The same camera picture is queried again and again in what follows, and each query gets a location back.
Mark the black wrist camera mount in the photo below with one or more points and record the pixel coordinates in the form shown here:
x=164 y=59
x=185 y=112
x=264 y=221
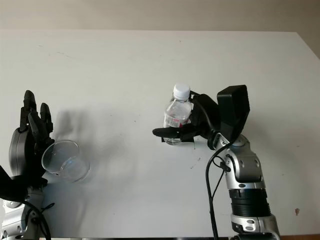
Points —
x=12 y=187
x=233 y=110

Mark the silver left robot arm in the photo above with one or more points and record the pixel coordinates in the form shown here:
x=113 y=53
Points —
x=15 y=217

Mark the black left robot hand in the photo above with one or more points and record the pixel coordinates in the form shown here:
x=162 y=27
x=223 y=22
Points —
x=20 y=150

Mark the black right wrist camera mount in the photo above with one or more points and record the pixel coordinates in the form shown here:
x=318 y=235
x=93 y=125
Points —
x=233 y=110

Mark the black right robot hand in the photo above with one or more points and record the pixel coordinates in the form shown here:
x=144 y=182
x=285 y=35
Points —
x=202 y=125

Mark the clear plastic cup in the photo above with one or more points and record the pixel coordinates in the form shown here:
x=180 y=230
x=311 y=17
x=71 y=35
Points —
x=67 y=160

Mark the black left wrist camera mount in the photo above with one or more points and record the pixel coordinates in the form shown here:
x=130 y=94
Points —
x=12 y=187

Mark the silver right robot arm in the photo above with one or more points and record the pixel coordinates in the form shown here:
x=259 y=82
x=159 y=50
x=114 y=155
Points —
x=246 y=180

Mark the clear plastic water bottle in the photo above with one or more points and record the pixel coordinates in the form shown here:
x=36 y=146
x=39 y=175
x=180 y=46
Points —
x=176 y=110

